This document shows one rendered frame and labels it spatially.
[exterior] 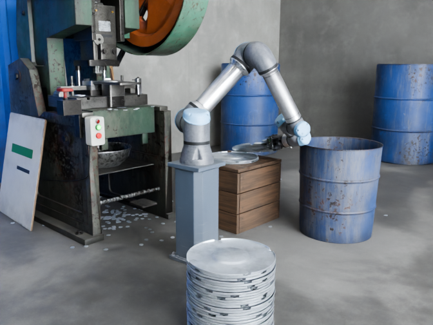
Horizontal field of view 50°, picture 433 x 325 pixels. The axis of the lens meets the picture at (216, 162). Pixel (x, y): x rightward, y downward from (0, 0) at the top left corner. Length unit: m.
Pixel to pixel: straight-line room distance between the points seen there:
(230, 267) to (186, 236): 0.64
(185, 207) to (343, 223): 0.81
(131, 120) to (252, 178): 0.71
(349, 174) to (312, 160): 0.19
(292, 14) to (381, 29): 1.12
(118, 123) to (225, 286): 1.27
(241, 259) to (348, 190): 0.96
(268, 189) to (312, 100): 3.09
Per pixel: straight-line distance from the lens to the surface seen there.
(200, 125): 1.96
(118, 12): 2.62
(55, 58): 2.73
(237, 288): 1.43
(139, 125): 2.54
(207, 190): 2.00
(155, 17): 2.84
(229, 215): 2.45
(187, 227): 2.05
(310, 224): 2.43
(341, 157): 2.28
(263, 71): 2.07
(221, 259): 1.50
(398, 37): 5.12
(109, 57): 2.56
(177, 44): 2.73
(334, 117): 5.43
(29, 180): 2.69
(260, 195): 2.53
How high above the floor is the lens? 0.88
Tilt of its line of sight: 12 degrees down
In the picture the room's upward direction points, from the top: straight up
